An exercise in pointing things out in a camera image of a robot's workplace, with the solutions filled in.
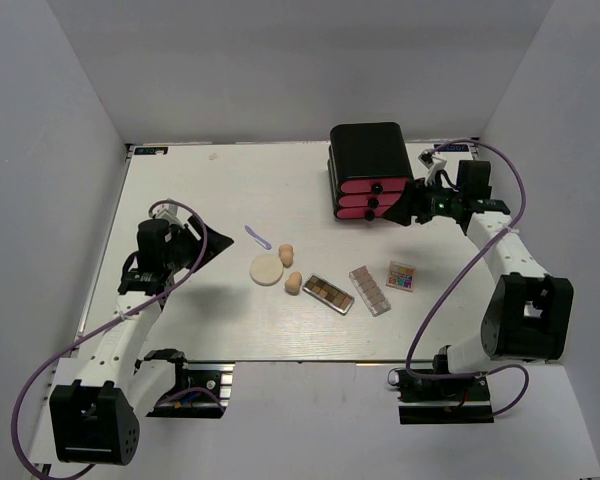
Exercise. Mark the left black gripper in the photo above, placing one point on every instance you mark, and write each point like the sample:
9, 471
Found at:
216, 243

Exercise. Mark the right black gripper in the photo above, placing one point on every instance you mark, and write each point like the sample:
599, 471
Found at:
412, 202

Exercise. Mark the pink top drawer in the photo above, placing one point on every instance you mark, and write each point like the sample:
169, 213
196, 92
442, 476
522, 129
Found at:
373, 185

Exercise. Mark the pink drawer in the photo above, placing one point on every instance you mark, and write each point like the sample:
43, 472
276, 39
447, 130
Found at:
373, 185
363, 212
368, 200

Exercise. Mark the purple plastic spatula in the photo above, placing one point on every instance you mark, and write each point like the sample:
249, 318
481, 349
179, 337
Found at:
259, 239

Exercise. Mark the round white powder puff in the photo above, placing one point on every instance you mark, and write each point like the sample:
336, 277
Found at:
266, 269

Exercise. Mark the pink bottom drawer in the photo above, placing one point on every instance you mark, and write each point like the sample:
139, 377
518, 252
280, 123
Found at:
363, 212

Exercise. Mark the beige makeup sponge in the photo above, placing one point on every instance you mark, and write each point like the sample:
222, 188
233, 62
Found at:
286, 255
293, 284

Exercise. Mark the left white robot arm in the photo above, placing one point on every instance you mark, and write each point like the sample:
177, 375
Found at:
95, 418

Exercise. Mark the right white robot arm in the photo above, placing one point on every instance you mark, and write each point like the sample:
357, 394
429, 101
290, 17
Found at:
528, 314

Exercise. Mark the black drawer organizer case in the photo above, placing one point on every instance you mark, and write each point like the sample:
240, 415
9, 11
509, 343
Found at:
366, 150

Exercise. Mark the small colourful eyeshadow palette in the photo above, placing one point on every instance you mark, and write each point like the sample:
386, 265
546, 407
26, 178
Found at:
400, 276

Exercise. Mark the clear nude eyeshadow palette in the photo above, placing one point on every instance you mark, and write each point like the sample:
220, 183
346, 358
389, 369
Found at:
370, 292

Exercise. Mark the brown eyeshadow palette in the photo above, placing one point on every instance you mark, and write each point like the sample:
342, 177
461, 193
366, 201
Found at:
328, 294

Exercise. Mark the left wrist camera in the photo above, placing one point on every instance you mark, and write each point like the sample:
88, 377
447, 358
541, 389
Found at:
165, 211

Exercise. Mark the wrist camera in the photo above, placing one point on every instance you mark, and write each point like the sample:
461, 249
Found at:
165, 211
436, 166

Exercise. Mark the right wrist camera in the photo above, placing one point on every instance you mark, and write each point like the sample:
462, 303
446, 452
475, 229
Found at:
436, 166

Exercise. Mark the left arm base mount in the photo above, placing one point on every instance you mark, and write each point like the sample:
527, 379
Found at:
196, 390

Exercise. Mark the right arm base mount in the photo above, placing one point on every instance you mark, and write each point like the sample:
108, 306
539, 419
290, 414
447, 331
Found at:
430, 399

